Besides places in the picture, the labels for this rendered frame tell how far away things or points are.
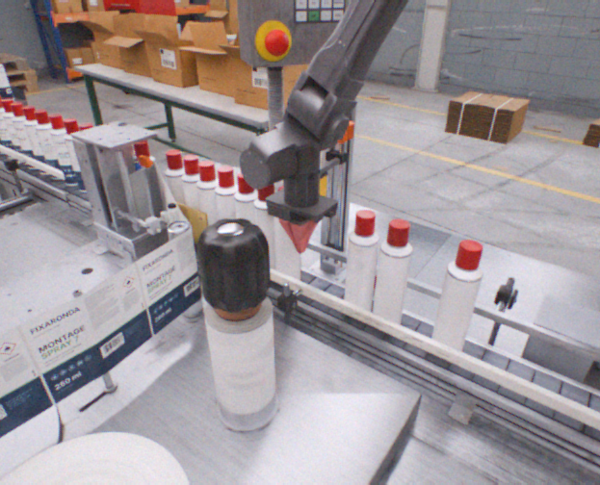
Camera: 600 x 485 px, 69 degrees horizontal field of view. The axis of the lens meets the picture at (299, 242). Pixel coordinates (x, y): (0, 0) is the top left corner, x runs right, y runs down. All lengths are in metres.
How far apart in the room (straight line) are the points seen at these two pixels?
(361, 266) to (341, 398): 0.22
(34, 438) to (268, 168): 0.47
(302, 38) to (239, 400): 0.56
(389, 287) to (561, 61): 5.54
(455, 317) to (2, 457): 0.65
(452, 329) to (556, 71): 5.56
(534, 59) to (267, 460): 5.91
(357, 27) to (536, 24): 5.66
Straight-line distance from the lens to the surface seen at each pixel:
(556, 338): 0.76
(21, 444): 0.73
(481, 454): 0.74
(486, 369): 0.73
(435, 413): 0.76
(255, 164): 0.60
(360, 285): 0.76
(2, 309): 1.00
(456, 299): 0.70
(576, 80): 6.13
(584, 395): 0.81
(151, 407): 0.71
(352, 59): 0.58
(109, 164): 0.96
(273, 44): 0.73
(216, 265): 0.47
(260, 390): 0.60
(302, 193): 0.66
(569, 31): 6.12
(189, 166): 0.96
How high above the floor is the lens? 1.42
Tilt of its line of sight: 32 degrees down
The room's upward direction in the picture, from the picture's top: straight up
